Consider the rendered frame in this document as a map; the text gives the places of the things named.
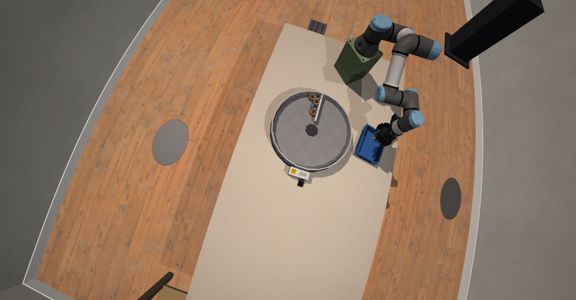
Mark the blue crate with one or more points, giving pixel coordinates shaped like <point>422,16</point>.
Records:
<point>366,148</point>

